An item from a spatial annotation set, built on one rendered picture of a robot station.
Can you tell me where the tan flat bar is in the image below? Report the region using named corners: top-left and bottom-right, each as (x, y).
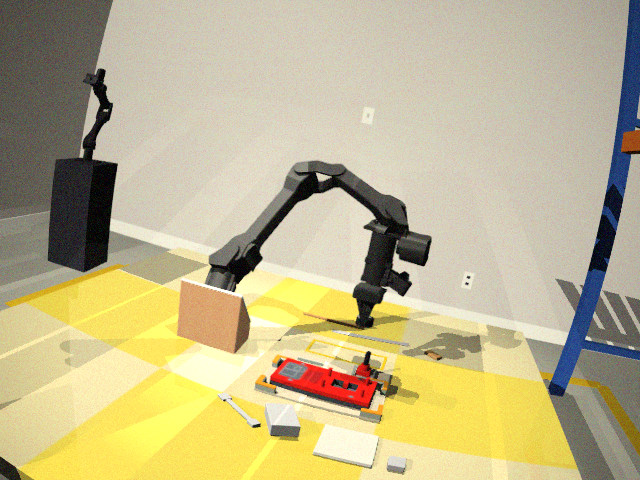
top-left (424, 350), bottom-right (442, 360)

